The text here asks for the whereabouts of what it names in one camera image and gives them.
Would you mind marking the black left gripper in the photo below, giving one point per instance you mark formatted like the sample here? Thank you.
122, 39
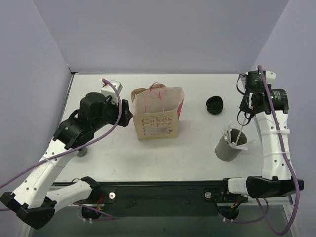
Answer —
125, 112

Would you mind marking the black paper cup with lettering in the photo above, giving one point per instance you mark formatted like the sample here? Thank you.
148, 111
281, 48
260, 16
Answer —
82, 152

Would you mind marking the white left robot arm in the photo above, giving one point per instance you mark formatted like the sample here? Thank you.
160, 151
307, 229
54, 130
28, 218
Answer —
33, 201

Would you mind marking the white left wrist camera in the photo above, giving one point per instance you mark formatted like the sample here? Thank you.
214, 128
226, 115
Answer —
106, 90

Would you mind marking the stack of black cup lids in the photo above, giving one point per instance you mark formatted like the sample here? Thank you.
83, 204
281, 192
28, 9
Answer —
214, 105

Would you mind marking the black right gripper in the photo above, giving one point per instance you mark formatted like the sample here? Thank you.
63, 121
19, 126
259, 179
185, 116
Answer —
250, 106

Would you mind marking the pink and cream paper bag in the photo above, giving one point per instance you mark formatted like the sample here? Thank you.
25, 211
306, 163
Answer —
156, 112

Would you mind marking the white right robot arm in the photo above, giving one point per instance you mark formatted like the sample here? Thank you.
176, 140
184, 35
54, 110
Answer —
269, 108

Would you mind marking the white cable tie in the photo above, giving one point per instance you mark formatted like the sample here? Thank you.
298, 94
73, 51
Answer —
240, 132

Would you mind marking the grey cup with cable ties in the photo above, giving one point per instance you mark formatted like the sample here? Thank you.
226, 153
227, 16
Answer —
226, 150

